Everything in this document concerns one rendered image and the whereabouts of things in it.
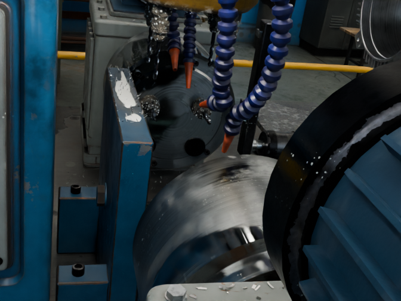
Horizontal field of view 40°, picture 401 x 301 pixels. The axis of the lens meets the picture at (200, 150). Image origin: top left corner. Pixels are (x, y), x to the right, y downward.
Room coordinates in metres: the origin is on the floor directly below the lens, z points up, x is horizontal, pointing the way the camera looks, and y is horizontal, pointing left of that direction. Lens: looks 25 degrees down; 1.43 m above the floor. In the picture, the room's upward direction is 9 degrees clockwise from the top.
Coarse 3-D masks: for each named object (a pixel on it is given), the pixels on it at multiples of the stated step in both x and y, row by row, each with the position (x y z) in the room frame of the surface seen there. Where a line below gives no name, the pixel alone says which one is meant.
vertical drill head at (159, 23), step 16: (144, 0) 0.72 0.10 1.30; (160, 0) 0.70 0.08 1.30; (176, 0) 0.69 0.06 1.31; (192, 0) 0.69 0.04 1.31; (208, 0) 0.69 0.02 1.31; (240, 0) 0.71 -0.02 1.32; (256, 0) 0.75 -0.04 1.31; (144, 16) 0.80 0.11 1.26; (160, 16) 0.72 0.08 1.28; (208, 16) 0.83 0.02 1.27; (240, 16) 0.75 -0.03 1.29; (160, 32) 0.72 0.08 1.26; (160, 48) 0.73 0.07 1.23; (208, 64) 0.83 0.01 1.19
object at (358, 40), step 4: (356, 36) 0.93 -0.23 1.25; (360, 36) 0.91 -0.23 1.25; (356, 40) 0.92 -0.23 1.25; (360, 40) 0.91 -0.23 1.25; (356, 44) 0.92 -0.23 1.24; (360, 44) 0.91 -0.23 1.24; (360, 48) 0.92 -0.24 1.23; (364, 48) 0.92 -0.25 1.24; (400, 52) 0.80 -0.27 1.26; (396, 56) 0.81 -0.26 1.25; (400, 56) 0.80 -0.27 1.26
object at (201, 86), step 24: (120, 48) 1.11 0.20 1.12; (144, 48) 1.03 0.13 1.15; (144, 72) 0.97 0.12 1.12; (168, 72) 0.98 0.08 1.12; (192, 72) 1.00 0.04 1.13; (144, 96) 0.97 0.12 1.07; (168, 96) 0.98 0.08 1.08; (192, 96) 1.00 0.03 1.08; (168, 120) 0.99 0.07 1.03; (192, 120) 1.00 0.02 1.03; (216, 120) 1.01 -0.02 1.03; (168, 144) 0.99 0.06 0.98; (192, 144) 1.00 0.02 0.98; (216, 144) 1.02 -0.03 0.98; (168, 168) 0.99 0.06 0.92
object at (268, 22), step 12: (264, 24) 0.94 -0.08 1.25; (264, 36) 0.94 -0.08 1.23; (264, 48) 0.94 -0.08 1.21; (252, 72) 0.96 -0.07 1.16; (252, 84) 0.94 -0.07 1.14; (252, 120) 0.94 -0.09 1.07; (240, 132) 0.96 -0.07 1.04; (252, 132) 0.94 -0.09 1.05; (240, 144) 0.95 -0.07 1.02; (252, 144) 0.94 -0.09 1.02
